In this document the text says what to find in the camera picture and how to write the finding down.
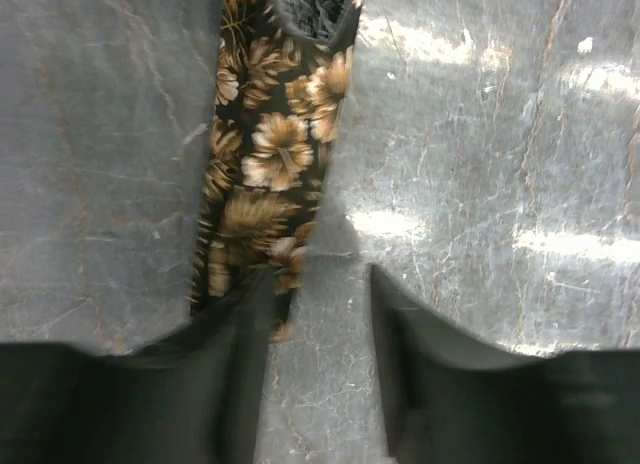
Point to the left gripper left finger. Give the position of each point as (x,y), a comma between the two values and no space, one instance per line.
(193,396)

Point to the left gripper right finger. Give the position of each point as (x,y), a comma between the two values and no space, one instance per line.
(448,397)

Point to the brown floral tie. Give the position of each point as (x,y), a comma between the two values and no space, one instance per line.
(283,71)

